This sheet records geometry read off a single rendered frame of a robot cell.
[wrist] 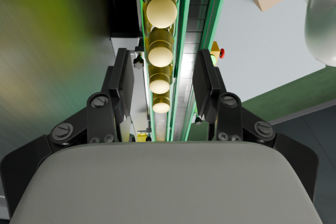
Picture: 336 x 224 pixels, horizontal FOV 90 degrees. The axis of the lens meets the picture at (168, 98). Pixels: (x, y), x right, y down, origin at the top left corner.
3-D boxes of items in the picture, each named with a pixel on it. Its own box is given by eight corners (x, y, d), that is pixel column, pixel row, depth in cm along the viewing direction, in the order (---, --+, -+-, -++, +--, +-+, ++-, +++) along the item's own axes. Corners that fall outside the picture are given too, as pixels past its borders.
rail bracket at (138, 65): (122, 30, 49) (114, 59, 41) (145, 30, 50) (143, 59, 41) (124, 42, 52) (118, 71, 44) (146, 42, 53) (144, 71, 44)
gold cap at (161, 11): (146, -20, 19) (143, -5, 17) (176, -19, 20) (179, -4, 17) (147, 12, 22) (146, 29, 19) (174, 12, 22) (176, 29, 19)
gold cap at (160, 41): (147, 28, 24) (146, 45, 21) (172, 28, 24) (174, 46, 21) (149, 49, 27) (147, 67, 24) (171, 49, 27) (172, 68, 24)
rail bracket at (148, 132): (138, 115, 84) (136, 140, 76) (152, 115, 84) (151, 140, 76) (139, 119, 87) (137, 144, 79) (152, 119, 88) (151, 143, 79)
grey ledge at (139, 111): (115, 22, 56) (109, 40, 49) (141, 22, 57) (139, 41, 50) (141, 142, 130) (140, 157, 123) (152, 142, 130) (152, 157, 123)
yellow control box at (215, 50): (199, 40, 67) (202, 51, 62) (217, 40, 67) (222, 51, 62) (196, 54, 72) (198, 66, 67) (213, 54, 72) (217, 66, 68)
